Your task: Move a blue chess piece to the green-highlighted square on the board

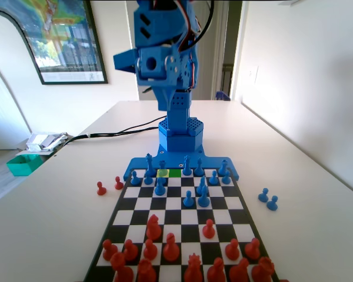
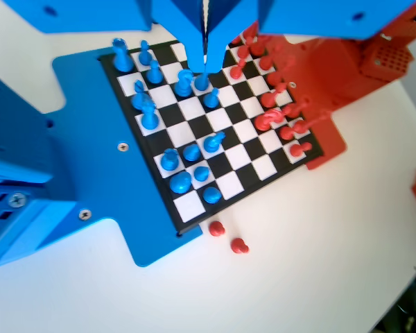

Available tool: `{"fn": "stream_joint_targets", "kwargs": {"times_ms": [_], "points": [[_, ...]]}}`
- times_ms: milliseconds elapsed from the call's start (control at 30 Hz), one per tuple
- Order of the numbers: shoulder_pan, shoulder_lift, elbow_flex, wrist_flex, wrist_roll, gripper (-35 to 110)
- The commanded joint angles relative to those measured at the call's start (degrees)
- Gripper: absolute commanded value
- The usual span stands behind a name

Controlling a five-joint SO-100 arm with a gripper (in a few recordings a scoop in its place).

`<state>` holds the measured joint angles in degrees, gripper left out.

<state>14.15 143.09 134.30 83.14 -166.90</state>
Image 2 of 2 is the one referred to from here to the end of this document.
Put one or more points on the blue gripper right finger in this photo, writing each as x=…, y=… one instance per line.
x=225, y=21

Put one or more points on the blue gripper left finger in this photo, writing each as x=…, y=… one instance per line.
x=187, y=21

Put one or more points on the blue chess rook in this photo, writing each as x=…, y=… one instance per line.
x=121, y=59
x=169, y=161

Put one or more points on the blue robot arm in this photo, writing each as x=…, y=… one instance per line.
x=17, y=145

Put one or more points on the red chess rook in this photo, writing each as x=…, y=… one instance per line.
x=250, y=33

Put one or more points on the red chess pawn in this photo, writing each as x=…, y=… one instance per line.
x=300, y=149
x=244, y=52
x=289, y=111
x=239, y=245
x=235, y=71
x=216, y=229
x=286, y=132

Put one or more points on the red chess knight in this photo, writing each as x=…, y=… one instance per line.
x=258, y=48
x=268, y=119

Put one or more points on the blue chess pawn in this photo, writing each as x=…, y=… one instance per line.
x=211, y=195
x=211, y=100
x=155, y=74
x=144, y=55
x=201, y=174
x=191, y=152

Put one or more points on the red chess bishop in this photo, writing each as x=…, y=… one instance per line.
x=266, y=62
x=268, y=98

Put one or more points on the blue chess knight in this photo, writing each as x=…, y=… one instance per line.
x=183, y=85
x=212, y=143

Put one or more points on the red chess queen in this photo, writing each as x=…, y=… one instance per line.
x=275, y=78

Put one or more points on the red chess king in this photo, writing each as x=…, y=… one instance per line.
x=301, y=126

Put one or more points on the black and white chessboard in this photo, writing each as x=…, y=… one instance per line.
x=190, y=108

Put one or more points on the red base mounting plate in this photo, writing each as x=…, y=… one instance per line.
x=329, y=145

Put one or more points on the blue base mounting plate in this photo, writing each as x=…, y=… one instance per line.
x=100, y=166

